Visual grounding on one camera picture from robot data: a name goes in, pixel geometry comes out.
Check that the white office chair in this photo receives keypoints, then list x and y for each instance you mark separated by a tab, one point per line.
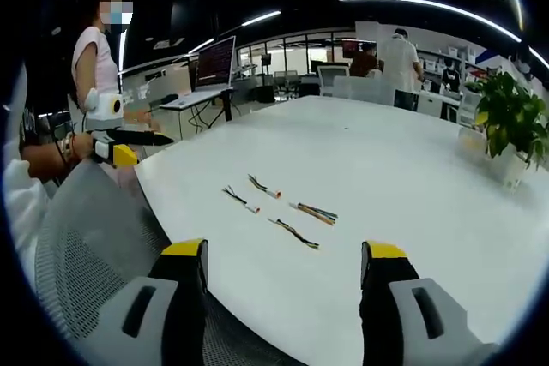
334	79

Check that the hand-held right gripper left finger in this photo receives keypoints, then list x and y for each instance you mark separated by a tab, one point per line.
171	297

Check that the person's left hand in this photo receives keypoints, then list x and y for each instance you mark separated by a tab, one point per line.
81	146

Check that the clear plastic box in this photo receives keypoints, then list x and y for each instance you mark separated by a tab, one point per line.
472	139

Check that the person's white clothing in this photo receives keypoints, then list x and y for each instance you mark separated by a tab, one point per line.
23	203

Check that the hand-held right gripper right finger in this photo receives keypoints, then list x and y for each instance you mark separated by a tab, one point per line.
386	297

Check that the white side desk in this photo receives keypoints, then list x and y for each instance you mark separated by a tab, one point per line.
193	98

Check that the computer monitor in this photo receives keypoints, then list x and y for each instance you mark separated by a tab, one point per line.
216	61

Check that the grey mesh office chair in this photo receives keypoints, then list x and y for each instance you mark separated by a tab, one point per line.
103	220

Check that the short ceiling light strip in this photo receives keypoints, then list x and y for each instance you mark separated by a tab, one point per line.
261	18

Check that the green potted plant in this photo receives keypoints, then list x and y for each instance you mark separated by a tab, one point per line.
510	113

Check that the long ceiling light strip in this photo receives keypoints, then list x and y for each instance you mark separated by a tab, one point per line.
429	8

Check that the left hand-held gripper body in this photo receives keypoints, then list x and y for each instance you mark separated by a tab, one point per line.
103	115

